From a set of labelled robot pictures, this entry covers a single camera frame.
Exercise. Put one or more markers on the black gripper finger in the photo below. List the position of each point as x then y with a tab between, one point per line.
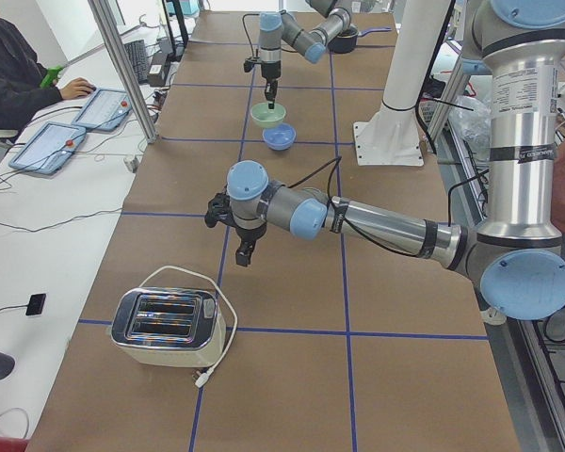
271	89
244	253

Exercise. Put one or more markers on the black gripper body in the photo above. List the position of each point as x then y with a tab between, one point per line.
249	231
269	72

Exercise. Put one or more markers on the green ceramic bowl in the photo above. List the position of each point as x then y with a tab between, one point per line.
266	116

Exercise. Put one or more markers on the blue ceramic bowl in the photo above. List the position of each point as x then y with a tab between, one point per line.
280	138

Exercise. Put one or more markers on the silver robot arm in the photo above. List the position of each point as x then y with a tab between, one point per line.
336	32
512	254

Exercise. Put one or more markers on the cream and chrome toaster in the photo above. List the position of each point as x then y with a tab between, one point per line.
175	327

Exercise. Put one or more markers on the black keyboard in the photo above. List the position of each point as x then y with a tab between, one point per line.
136	52

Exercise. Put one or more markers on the far teach pendant tablet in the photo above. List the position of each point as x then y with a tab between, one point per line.
104	110

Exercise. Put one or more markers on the teach pendant tablet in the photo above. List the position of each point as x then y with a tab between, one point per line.
104	110
49	149

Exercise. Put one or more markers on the small black puck device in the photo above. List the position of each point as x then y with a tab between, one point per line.
35	304

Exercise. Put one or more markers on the near teach pendant tablet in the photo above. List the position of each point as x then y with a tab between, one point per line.
49	149

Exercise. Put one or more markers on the seated person in black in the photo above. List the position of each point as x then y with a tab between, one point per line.
21	95

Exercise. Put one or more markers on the dark saucepan with purple handle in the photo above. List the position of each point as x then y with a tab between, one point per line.
346	41

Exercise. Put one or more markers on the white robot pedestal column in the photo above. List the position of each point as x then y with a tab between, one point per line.
391	137

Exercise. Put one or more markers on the aluminium frame post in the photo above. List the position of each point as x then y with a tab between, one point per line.
106	24

